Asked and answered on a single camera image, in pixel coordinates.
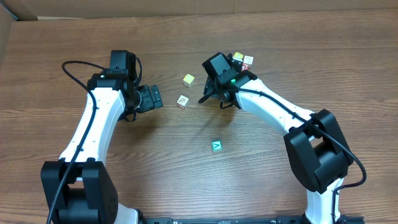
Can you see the green block letter V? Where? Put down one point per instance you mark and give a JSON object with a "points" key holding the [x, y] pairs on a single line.
{"points": [[216, 146]]}

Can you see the red block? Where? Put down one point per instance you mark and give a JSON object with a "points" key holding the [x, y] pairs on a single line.
{"points": [[245, 66]]}

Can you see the cardboard box wall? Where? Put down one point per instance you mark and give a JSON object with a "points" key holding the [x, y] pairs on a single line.
{"points": [[195, 30]]}

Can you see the white leaf block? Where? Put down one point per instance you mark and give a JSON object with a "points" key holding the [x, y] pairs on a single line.
{"points": [[183, 102]]}

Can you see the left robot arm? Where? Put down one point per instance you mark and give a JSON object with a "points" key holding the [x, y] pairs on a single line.
{"points": [[77, 186]]}

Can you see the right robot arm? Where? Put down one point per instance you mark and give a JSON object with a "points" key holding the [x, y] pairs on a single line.
{"points": [[318, 153]]}

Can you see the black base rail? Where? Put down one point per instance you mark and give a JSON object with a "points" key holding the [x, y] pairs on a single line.
{"points": [[296, 219]]}

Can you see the white block top right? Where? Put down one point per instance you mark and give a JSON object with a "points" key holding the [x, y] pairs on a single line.
{"points": [[248, 60]]}

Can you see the yellow block upper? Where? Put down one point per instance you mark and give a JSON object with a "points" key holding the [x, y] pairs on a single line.
{"points": [[238, 56]]}

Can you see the lone yellow block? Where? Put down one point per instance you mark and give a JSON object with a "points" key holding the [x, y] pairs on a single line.
{"points": [[189, 80]]}

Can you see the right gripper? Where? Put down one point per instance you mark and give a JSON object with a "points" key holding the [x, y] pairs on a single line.
{"points": [[211, 90]]}

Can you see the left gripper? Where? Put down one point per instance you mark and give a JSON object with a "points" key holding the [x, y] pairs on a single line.
{"points": [[149, 98]]}

